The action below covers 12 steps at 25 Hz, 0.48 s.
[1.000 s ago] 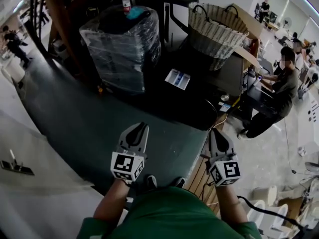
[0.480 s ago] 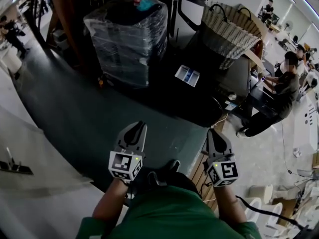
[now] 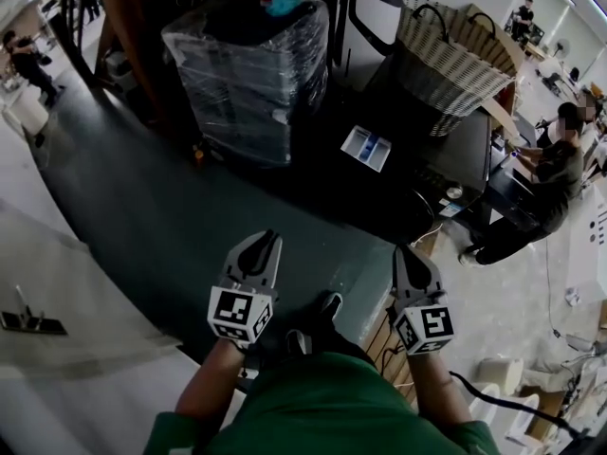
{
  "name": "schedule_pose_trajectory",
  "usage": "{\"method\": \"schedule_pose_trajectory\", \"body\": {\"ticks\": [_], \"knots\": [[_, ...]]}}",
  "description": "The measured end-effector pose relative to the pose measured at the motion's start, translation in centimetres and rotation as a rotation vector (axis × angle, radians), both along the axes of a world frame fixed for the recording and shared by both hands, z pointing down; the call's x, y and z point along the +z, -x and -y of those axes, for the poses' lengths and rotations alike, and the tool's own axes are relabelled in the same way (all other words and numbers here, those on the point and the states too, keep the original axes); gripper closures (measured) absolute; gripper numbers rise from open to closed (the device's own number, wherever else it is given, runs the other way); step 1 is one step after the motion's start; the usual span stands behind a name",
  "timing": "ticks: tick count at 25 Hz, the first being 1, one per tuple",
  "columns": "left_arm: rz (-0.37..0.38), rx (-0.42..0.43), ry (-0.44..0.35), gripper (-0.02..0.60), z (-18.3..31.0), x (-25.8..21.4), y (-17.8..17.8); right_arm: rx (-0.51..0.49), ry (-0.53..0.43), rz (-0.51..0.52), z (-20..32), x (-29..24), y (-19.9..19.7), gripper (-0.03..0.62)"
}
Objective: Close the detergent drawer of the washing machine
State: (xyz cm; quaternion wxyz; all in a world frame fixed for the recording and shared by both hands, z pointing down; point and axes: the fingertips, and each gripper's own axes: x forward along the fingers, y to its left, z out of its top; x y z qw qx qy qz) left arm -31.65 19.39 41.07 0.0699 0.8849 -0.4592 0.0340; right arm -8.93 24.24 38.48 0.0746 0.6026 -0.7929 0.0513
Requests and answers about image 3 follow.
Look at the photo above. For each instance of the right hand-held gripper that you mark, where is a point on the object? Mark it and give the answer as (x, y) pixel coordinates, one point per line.
(424, 325)

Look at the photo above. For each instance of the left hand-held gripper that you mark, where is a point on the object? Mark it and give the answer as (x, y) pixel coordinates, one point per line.
(237, 311)

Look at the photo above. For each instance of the white detergent drawer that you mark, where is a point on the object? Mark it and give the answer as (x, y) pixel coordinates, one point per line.
(366, 149)

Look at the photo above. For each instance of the person's left forearm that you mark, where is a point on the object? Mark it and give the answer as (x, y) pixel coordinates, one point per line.
(208, 382)

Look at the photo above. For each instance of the person's right forearm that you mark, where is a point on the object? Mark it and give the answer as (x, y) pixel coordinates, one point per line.
(438, 387)

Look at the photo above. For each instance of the wooden slat board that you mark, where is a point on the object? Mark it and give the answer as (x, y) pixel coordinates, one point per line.
(389, 349)

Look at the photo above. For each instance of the person's black right shoe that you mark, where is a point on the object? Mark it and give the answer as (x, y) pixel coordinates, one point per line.
(332, 305)

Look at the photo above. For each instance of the person's black shoe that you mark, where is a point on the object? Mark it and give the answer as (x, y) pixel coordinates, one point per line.
(296, 341)
(332, 305)

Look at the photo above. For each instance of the person's black left shoe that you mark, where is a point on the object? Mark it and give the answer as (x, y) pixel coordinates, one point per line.
(296, 341)

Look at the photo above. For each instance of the dark green floor mat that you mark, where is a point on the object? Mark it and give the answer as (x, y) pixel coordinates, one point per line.
(166, 216)

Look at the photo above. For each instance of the person's black trousers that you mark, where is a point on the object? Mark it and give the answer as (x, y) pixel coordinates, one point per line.
(327, 337)

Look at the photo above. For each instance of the black low cabinet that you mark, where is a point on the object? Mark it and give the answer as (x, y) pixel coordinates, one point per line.
(514, 197)

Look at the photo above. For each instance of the person's green shirt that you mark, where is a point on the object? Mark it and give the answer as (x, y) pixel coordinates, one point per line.
(327, 405)

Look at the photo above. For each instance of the plastic-wrapped black appliance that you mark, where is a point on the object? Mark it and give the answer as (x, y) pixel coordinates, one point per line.
(251, 83)

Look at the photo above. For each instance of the white panel box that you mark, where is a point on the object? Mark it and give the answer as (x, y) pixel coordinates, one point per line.
(588, 244)

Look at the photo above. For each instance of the woven beige basket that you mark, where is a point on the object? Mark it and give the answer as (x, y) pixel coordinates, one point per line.
(450, 78)

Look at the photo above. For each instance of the white floor sheet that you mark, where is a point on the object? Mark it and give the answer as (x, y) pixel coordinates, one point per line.
(57, 292)

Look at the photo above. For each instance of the blue crumpled cloth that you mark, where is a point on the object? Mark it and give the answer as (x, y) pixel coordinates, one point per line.
(283, 2)

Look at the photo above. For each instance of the white standing fan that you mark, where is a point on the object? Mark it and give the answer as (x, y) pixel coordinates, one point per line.
(562, 48)

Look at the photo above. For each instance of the white cylinder stool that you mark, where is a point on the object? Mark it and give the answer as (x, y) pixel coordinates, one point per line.
(29, 114)

